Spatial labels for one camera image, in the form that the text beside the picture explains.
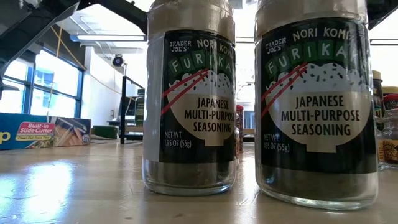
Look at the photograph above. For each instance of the green-lid oregano glass jar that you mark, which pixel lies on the green-lid oregano glass jar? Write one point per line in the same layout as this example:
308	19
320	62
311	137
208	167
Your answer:
140	109

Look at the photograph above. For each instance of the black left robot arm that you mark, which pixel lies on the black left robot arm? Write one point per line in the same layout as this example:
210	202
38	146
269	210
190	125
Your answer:
124	12

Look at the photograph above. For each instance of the round black wall camera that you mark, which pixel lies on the round black wall camera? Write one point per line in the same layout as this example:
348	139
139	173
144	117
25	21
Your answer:
117	60

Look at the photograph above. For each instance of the furikake seasoning glass jar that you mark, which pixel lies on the furikake seasoning glass jar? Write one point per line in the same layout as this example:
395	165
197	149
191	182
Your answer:
317	124
199	124

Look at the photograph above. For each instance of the blue plastic wrap box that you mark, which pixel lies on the blue plastic wrap box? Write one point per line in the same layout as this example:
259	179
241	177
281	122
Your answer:
37	132

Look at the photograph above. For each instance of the blue-framed window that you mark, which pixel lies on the blue-framed window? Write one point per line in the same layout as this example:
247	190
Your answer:
56	81

